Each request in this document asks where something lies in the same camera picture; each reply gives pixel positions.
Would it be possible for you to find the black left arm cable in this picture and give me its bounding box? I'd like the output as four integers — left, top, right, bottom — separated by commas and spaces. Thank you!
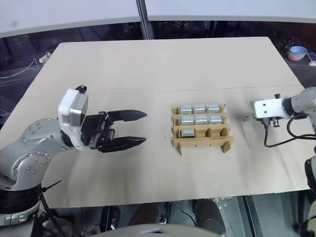
36, 180, 62, 237

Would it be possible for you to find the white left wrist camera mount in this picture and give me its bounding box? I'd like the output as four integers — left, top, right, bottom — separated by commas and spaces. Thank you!
57, 87, 89, 152

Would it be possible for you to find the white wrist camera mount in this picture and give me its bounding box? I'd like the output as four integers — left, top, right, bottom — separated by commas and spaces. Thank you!
251, 97, 290, 121
57, 87, 89, 152

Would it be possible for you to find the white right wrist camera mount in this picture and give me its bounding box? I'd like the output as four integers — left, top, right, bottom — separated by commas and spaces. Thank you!
251, 97, 290, 121

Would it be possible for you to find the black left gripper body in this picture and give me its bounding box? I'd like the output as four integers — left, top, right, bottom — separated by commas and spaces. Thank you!
79, 111, 117, 151

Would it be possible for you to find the blue box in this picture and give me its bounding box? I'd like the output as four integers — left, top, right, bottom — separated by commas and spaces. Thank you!
305, 51, 316, 66

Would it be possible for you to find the white cable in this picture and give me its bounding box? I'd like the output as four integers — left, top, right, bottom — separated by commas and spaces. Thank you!
0, 58, 41, 79

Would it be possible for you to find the pink bowl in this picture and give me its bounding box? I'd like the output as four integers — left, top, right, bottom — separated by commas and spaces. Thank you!
287, 50, 307, 62

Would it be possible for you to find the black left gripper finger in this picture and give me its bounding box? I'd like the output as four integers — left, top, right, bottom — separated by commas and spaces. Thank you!
107, 109, 148, 123
97, 135, 147, 154

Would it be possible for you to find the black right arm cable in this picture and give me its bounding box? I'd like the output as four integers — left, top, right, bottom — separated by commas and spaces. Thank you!
263, 113, 316, 149

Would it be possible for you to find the blue bowl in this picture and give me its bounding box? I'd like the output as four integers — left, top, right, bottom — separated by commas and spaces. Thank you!
289, 45, 308, 57

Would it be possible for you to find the thin black floor cable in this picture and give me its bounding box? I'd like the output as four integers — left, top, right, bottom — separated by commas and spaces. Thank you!
172, 201, 198, 223

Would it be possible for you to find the wooden slotted rack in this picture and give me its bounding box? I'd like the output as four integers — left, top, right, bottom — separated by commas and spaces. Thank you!
171, 103, 234, 156

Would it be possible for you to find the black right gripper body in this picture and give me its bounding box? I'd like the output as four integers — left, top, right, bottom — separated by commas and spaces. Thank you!
256, 117, 281, 128

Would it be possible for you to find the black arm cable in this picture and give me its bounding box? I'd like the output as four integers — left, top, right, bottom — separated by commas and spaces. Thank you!
36, 180, 62, 237
263, 113, 316, 149

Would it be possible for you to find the white power strip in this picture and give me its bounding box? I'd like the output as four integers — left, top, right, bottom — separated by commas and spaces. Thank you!
39, 50, 52, 64

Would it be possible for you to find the grey window frame post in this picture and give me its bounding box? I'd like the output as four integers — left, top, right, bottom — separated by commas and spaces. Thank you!
135, 0, 150, 40

